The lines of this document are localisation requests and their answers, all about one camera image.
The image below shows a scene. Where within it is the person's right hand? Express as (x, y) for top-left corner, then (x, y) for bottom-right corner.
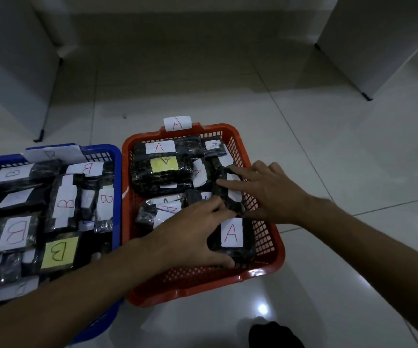
(216, 161), (313, 226)

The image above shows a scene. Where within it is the person's left hand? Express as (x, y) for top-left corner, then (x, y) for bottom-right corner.
(140, 195), (237, 274)

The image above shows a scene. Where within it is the red plastic basket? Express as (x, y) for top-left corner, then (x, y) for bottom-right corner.
(121, 123), (286, 308)

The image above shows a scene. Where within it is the blue plastic basket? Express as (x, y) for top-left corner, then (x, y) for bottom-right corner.
(0, 143), (123, 345)

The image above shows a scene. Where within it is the person's right forearm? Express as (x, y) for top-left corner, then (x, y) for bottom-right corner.
(299, 197), (418, 345)

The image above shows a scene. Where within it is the person's left forearm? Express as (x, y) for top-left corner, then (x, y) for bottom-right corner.
(0, 242), (159, 348)

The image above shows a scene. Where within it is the person's black trouser leg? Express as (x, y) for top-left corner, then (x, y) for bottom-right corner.
(249, 320), (306, 348)

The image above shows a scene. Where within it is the small white paper tag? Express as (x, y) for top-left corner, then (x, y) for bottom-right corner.
(163, 116), (192, 131)

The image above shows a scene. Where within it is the large white paper tag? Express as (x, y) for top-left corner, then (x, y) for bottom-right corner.
(20, 145), (93, 164)

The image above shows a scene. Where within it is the white desk side panel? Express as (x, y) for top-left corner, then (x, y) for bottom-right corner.
(0, 0), (64, 143)
(314, 0), (418, 102)

